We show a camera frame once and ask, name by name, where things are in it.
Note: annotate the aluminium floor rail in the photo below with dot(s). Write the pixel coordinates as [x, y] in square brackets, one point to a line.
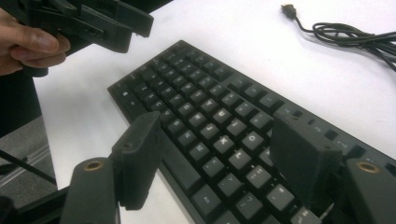
[25, 161]

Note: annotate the black curtain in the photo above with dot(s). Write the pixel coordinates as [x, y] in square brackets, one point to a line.
[15, 102]

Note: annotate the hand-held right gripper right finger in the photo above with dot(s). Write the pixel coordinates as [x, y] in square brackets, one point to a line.
[305, 161]

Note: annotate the black keyboard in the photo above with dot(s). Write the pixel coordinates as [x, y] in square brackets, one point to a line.
[218, 124]

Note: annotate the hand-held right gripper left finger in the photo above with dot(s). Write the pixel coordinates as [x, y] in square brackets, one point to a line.
[137, 158]

